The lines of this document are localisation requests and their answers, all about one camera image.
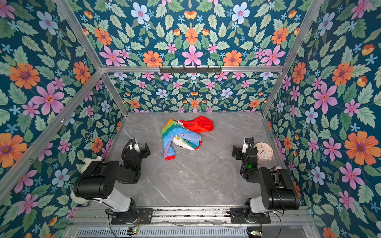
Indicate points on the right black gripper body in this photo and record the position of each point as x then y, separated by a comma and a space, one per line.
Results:
237, 151

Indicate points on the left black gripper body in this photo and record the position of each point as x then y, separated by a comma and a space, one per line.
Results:
143, 150

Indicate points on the rainbow white red-hooded kids jacket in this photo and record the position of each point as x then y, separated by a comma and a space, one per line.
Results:
186, 134

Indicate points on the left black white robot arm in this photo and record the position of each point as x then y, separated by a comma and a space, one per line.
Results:
98, 178

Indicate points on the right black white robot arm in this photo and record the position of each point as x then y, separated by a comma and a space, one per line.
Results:
277, 189

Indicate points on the pink round alarm clock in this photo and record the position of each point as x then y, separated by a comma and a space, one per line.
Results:
265, 151

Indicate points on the white plush bear toy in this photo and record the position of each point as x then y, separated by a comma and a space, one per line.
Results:
87, 162

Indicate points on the white ventilation grille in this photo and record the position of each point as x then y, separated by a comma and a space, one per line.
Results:
164, 232

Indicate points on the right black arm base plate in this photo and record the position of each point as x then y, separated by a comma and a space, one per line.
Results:
244, 216

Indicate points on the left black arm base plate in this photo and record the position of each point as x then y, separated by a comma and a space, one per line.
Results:
134, 216

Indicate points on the aluminium front mounting rail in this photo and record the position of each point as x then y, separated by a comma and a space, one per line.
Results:
217, 216

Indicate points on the black coat hook rail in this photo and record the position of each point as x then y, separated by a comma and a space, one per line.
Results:
190, 69

